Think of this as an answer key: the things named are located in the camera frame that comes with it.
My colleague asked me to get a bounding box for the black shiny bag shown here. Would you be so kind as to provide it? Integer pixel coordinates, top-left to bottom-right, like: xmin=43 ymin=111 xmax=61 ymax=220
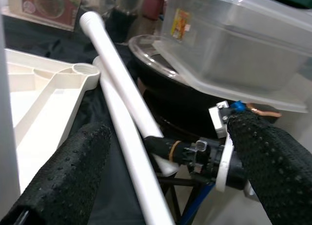
xmin=80 ymin=0 xmax=147 ymax=44

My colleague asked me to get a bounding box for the white plastic table leg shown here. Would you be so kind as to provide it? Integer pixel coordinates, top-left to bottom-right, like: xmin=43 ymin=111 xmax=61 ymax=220
xmin=0 ymin=14 xmax=21 ymax=199
xmin=79 ymin=11 xmax=178 ymax=177
xmin=92 ymin=56 xmax=176 ymax=225

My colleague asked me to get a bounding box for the clear plastic storage box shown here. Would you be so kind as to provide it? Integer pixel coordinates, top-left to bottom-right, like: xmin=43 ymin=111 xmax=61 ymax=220
xmin=153 ymin=0 xmax=312 ymax=113

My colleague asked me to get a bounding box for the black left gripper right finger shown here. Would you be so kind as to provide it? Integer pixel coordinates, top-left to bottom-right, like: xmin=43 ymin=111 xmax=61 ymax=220
xmin=226 ymin=110 xmax=312 ymax=225

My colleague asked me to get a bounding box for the black pan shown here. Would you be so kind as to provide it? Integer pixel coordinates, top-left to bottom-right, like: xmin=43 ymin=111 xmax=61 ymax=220
xmin=128 ymin=34 xmax=283 ymax=138

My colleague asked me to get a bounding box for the white plastic table top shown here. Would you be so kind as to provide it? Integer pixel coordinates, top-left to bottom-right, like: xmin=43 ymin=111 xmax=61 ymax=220
xmin=4 ymin=48 xmax=102 ymax=194

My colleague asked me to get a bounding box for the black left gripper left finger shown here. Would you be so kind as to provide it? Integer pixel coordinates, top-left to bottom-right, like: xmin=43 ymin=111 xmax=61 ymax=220
xmin=0 ymin=123 xmax=112 ymax=225

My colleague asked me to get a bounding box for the black tablecloth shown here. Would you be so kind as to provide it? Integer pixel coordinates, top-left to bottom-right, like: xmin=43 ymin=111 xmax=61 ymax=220
xmin=0 ymin=14 xmax=171 ymax=225

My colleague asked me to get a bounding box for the food picture poster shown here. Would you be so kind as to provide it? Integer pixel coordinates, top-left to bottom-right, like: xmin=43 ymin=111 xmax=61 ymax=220
xmin=8 ymin=0 xmax=81 ymax=32

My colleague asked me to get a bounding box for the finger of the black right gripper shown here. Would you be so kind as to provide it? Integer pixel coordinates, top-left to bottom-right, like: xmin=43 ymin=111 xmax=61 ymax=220
xmin=143 ymin=136 xmax=196 ymax=164

